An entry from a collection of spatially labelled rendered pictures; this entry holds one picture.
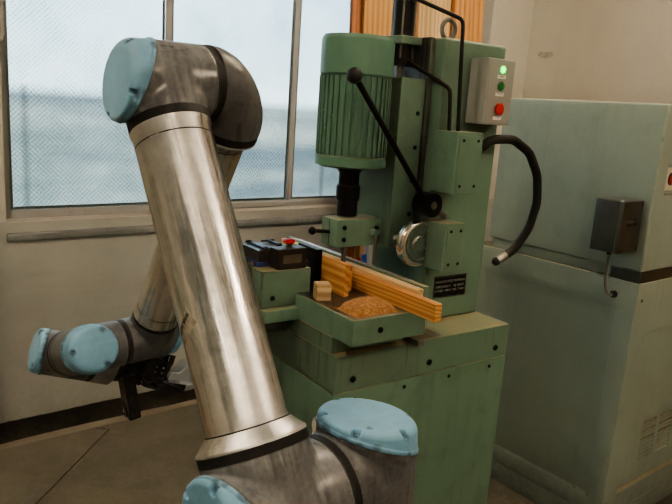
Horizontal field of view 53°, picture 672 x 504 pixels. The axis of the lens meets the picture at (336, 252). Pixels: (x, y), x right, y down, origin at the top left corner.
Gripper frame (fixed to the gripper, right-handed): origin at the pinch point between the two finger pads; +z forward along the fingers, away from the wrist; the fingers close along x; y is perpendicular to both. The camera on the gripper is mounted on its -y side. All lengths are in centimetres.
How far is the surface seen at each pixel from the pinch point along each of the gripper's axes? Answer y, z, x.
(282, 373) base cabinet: 7.2, 22.6, -0.5
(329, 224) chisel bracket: 46, 21, 0
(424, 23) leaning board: 159, 124, 122
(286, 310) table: 23.5, 12.8, -6.6
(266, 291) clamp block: 26.3, 7.0, -4.6
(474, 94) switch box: 89, 39, -14
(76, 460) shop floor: -65, 23, 101
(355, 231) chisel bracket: 47, 26, -4
